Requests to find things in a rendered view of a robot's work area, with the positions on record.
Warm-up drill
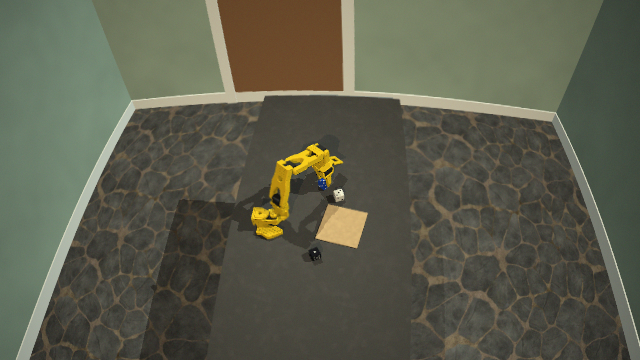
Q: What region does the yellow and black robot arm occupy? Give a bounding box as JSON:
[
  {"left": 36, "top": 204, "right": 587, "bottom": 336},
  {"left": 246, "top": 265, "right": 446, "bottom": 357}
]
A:
[{"left": 253, "top": 144, "right": 330, "bottom": 239}]

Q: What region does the black die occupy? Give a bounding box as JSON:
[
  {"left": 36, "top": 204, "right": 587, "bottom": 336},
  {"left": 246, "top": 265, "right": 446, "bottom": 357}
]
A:
[{"left": 309, "top": 247, "right": 321, "bottom": 261}]

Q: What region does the blue die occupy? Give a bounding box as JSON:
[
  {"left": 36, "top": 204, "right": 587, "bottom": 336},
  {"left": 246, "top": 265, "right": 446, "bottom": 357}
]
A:
[{"left": 318, "top": 178, "right": 328, "bottom": 190}]

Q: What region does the white die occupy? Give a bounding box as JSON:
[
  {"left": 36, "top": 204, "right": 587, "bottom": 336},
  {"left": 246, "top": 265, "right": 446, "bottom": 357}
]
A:
[{"left": 333, "top": 189, "right": 344, "bottom": 202}]

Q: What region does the tan square mat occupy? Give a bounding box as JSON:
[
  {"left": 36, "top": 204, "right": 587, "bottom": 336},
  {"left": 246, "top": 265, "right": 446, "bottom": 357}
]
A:
[{"left": 315, "top": 204, "right": 368, "bottom": 249}]

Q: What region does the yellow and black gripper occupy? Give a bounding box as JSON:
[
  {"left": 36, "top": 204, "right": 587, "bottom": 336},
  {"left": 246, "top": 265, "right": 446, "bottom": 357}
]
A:
[{"left": 312, "top": 156, "right": 343, "bottom": 187}]

